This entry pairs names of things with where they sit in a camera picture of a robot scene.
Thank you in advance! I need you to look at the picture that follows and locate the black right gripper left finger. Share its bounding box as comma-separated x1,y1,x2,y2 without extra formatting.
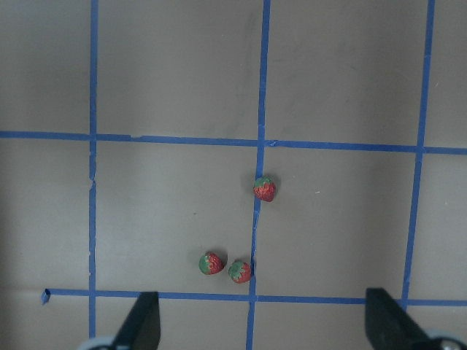
111,292,161,350

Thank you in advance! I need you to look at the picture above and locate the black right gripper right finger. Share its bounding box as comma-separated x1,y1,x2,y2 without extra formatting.
365,288,433,350

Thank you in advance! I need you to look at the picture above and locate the red strawberry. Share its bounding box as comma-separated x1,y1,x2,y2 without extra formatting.
228,260,252,284
253,176,277,203
198,252,225,276

